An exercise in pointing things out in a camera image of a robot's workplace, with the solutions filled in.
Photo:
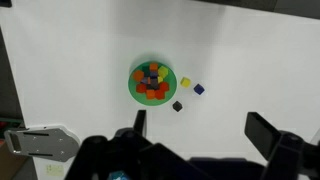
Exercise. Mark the small purple block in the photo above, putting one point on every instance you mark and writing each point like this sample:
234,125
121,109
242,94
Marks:
144,80

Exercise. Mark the small yellow block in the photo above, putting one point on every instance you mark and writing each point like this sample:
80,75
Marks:
185,82

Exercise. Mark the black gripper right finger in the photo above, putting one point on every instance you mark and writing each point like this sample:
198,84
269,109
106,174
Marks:
261,131

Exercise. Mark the small red block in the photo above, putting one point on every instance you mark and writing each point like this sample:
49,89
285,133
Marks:
164,86
160,95
141,88

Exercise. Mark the small orange block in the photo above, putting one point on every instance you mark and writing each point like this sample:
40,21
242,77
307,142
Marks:
138,75
150,94
153,66

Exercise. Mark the small yellow-green block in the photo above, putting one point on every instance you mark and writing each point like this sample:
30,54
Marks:
163,71

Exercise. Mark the silver metal mounting plate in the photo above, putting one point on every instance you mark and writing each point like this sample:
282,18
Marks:
43,143

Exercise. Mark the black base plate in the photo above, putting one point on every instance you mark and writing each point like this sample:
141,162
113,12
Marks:
266,5

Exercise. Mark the green plastic bowl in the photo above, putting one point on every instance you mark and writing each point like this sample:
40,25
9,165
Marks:
132,88

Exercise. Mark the pale yellow sticky note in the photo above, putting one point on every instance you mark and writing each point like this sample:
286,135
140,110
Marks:
54,170

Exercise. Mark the small black block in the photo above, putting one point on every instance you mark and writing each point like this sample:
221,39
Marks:
177,106

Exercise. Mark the small dark blue block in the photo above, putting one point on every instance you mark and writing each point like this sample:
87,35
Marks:
153,75

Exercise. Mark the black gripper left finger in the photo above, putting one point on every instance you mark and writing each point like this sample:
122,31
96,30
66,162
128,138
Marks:
140,120

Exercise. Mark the small dark brown block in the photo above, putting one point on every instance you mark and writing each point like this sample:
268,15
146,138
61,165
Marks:
152,85

